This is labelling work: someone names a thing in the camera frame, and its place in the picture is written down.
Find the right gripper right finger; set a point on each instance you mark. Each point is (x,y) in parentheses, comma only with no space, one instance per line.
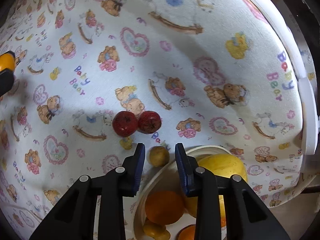
(247,217)

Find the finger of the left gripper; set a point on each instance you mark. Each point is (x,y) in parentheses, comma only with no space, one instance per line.
(6,81)

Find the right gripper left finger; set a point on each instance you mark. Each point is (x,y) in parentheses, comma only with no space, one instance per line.
(95,199)

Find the large yellow pomelo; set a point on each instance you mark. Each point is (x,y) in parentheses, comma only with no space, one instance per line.
(224,165)

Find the small orange mandarin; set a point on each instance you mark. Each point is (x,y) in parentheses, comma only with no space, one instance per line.
(187,233)

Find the large orange mandarin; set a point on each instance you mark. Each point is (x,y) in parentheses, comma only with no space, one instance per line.
(164,207)

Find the red hawthorn fruit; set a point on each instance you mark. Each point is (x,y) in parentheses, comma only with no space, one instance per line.
(149,122)
(125,124)

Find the small yellow kumquat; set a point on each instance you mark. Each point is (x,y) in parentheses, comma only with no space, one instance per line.
(7,61)

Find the cream ceramic plate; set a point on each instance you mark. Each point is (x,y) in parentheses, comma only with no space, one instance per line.
(167,179)

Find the white desk lamp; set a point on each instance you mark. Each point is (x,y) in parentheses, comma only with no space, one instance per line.
(281,18)

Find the baby bear printed cloth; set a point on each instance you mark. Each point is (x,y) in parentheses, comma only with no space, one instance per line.
(214,70)

